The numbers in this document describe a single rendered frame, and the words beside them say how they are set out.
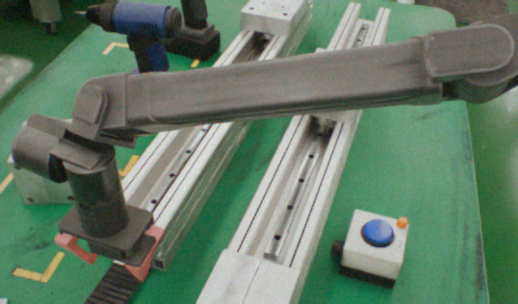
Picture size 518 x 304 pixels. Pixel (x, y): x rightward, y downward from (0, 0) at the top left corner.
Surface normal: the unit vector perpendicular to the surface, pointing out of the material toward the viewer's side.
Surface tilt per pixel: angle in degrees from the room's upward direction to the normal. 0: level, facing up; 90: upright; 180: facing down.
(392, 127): 0
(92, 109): 46
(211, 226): 0
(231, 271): 0
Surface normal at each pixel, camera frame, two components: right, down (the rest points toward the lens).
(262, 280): 0.03, -0.76
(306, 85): -0.30, -0.06
